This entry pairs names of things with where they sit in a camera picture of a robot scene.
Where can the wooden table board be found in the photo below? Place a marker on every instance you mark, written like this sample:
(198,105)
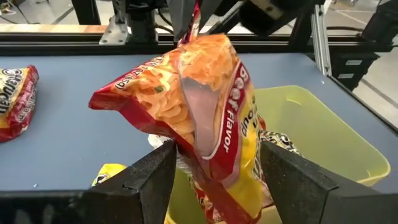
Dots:
(46,28)

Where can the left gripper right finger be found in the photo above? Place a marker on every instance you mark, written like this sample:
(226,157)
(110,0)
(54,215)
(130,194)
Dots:
(326,208)

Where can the yellow plastic bin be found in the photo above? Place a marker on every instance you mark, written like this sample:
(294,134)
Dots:
(311,130)

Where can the aluminium extrusion post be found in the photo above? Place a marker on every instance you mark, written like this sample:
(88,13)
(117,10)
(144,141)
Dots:
(320,40)

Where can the silver metal bracket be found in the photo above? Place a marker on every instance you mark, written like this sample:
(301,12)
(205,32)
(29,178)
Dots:
(113,34)

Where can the black equipment box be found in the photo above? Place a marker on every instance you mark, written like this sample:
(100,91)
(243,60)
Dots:
(351,71)

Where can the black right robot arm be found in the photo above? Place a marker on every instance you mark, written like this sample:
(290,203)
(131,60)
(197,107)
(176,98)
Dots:
(141,21)

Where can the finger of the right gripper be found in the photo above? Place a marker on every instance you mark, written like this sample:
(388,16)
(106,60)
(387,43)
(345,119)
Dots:
(182,15)
(214,14)

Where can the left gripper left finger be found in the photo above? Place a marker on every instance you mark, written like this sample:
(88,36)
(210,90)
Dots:
(77,208)

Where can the blue soy sauce ramen packet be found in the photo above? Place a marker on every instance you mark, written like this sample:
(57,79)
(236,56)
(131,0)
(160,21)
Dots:
(109,174)

